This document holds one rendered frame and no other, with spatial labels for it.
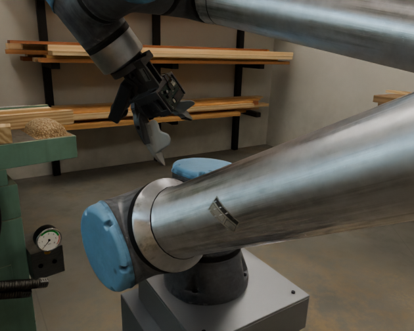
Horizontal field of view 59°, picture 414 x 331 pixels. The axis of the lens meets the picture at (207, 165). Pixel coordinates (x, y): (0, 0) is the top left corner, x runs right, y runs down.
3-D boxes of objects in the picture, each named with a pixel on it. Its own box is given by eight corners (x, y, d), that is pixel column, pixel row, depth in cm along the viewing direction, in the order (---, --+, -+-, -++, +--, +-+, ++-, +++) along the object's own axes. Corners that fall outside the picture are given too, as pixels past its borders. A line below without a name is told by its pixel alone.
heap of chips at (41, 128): (36, 139, 90) (34, 125, 89) (20, 129, 100) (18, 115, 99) (72, 135, 96) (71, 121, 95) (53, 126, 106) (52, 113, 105)
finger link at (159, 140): (171, 163, 69) (160, 115, 69) (149, 169, 73) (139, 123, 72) (182, 161, 72) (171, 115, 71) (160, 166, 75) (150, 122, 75)
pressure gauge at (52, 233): (38, 262, 91) (34, 232, 89) (33, 255, 94) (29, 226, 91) (64, 253, 95) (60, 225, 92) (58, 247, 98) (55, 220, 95)
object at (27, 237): (34, 282, 94) (31, 255, 92) (20, 261, 103) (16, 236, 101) (67, 270, 100) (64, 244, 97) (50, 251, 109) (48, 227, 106)
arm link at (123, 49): (80, 62, 66) (108, 36, 72) (98, 83, 68) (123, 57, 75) (112, 44, 61) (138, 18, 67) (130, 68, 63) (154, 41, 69)
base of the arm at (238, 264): (219, 248, 96) (220, 213, 93) (265, 288, 80) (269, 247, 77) (150, 267, 86) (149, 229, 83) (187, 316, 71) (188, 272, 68)
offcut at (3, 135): (-6, 140, 89) (-8, 124, 88) (12, 138, 90) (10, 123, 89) (-6, 144, 85) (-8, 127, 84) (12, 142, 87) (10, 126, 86)
